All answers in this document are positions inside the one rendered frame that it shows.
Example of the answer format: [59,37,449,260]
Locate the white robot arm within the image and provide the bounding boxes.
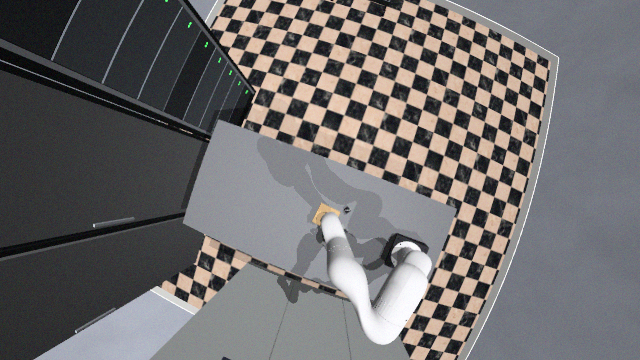
[321,212,432,345]

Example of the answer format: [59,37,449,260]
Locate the tan mat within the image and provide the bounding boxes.
[312,202,341,226]

